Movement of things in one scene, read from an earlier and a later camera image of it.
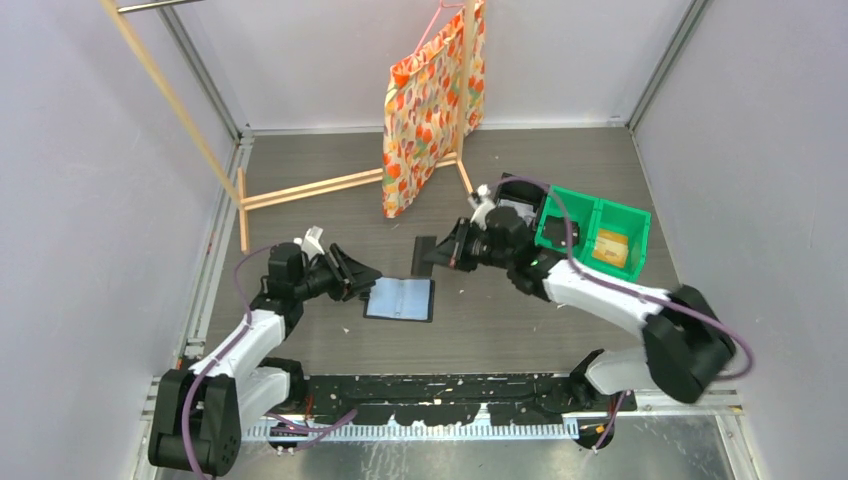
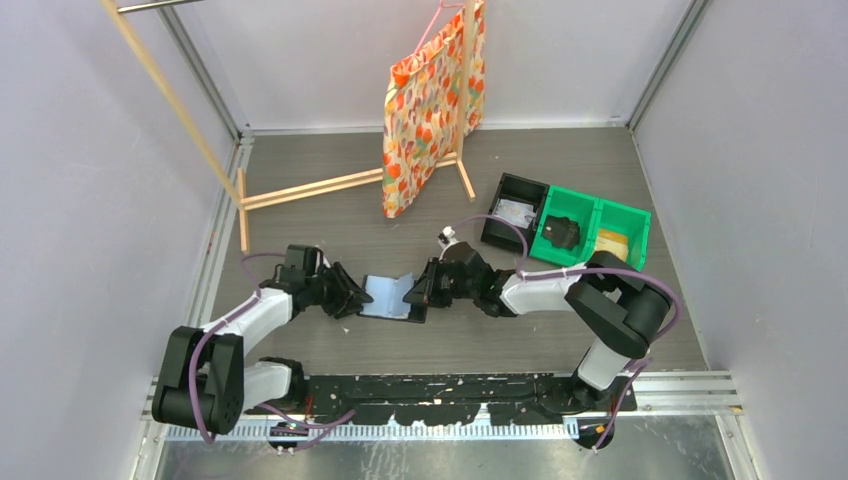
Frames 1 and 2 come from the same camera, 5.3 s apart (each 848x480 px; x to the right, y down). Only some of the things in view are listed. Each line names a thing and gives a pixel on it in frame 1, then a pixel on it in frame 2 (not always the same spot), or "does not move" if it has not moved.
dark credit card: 423,245 to 562,231
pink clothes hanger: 435,22 does not move
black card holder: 407,299 does not move
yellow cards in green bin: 611,247 does not move
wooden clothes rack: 234,180 does not move
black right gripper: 449,251 to 423,291
